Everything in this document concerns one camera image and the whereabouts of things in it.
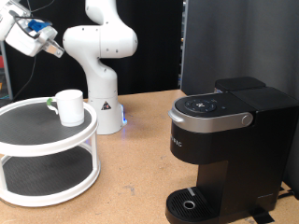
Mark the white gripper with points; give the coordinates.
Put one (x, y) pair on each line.
(21, 42)

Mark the black Keurig coffee machine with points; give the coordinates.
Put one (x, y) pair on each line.
(249, 155)

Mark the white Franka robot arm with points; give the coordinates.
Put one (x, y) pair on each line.
(99, 81)

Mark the white two-tier turntable shelf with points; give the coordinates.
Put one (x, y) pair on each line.
(31, 124)

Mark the black curtain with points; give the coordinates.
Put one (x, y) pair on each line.
(155, 46)

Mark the metal rack behind gap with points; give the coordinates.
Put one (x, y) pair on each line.
(182, 40)

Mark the dark grey partition panel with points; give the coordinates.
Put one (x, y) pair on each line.
(249, 31)

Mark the black tape strip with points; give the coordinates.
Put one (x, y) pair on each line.
(263, 216)

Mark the grey metal frame post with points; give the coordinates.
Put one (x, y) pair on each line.
(7, 77)

